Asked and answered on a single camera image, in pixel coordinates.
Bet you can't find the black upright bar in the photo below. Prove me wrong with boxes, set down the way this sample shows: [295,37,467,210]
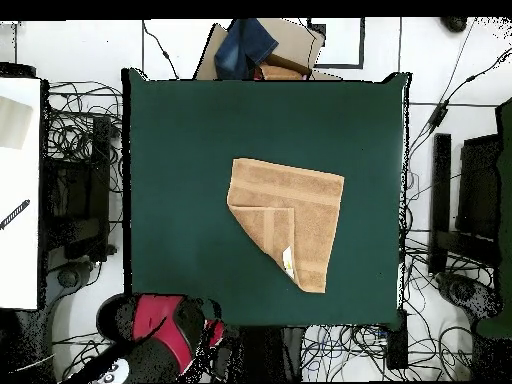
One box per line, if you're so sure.
[427,132,453,277]

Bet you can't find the black power strip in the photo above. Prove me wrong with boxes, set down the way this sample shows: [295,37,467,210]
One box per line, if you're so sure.
[384,309,410,371]

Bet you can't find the dark green table cloth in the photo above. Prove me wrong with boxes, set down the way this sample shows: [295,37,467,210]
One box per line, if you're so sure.
[121,67,411,331]

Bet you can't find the black equipment rack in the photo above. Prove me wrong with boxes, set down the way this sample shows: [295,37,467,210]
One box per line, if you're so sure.
[41,115,114,263]

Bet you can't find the brown cardboard box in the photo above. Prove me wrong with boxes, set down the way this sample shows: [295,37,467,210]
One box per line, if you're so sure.
[193,17,343,81]

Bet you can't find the thin black cable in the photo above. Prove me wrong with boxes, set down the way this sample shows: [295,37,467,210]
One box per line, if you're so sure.
[142,19,180,80]

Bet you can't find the black flat panel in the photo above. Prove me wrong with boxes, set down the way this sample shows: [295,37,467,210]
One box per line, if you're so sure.
[455,133,502,241]

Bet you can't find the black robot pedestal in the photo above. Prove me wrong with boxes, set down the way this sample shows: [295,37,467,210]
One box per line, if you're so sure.
[215,325,306,383]

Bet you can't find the person's dark shoe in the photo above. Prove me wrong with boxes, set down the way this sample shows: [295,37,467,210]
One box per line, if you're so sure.
[439,16,469,34]

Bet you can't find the beige paper sheet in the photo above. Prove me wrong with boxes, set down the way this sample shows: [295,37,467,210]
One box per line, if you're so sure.
[0,95,34,151]

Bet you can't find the blue denim jeans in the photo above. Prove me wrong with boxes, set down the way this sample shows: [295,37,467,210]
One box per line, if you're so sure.
[213,17,280,80]

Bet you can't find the folded orange-brown cloth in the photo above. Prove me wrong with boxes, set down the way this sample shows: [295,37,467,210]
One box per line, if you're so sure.
[255,53,314,81]

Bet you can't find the tan terry towel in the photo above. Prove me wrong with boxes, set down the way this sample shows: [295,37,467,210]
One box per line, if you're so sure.
[226,157,346,294]

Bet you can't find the black cable with adapter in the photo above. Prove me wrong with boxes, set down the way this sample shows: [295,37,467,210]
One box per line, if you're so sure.
[407,47,512,161]

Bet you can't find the white desk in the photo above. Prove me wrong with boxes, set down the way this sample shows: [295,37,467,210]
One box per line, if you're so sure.
[0,77,43,311]

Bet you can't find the black striped tool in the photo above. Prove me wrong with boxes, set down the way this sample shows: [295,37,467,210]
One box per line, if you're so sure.
[0,198,32,231]

